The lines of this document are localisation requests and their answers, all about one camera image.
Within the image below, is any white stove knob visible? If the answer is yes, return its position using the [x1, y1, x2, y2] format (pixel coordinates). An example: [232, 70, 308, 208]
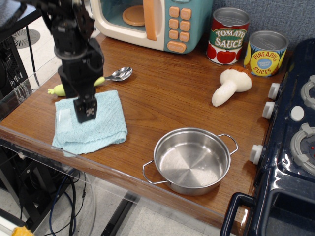
[249, 145, 263, 165]
[268, 83, 281, 100]
[262, 102, 275, 119]

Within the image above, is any white stove knob upper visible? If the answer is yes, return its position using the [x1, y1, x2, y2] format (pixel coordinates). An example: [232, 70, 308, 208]
[268, 83, 281, 100]

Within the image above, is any pineapple slices can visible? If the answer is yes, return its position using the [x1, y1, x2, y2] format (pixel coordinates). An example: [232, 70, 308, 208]
[243, 30, 289, 77]

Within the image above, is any plush mushroom toy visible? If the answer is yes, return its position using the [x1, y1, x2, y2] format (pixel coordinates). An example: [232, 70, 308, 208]
[212, 65, 252, 107]

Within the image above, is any white stove knob middle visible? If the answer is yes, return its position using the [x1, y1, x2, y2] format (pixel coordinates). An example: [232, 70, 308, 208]
[262, 102, 275, 119]

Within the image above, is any light blue cloth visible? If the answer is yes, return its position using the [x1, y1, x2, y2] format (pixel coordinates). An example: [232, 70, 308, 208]
[52, 90, 127, 155]

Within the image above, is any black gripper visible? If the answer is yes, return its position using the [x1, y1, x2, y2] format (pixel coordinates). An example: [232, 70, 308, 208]
[54, 38, 104, 123]

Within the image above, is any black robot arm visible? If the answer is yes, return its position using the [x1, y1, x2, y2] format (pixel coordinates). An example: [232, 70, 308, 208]
[20, 0, 104, 123]

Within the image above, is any toy microwave oven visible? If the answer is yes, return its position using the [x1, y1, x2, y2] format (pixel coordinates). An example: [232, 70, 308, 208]
[90, 0, 213, 54]

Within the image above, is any white stove knob lower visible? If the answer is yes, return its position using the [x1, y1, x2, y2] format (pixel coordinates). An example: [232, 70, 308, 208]
[249, 145, 263, 165]

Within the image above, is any clear acrylic table guard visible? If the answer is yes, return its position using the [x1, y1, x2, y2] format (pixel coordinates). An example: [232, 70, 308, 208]
[0, 24, 141, 205]

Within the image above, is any blue cable under table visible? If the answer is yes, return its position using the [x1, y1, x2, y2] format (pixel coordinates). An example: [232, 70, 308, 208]
[48, 176, 77, 236]

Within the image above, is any tomato sauce can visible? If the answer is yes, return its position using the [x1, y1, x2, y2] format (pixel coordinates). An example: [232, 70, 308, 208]
[206, 7, 250, 65]

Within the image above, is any spoon with green carrot handle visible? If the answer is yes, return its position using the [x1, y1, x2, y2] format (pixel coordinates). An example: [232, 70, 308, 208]
[47, 67, 133, 97]

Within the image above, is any dark blue toy stove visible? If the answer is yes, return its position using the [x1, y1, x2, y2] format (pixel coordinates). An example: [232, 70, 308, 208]
[220, 39, 315, 236]

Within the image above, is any stainless steel pot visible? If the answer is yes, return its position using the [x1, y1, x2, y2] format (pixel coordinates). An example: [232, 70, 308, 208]
[150, 127, 239, 196]

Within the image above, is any black desk at left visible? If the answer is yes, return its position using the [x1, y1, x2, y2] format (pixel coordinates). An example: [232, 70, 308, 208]
[0, 0, 41, 42]

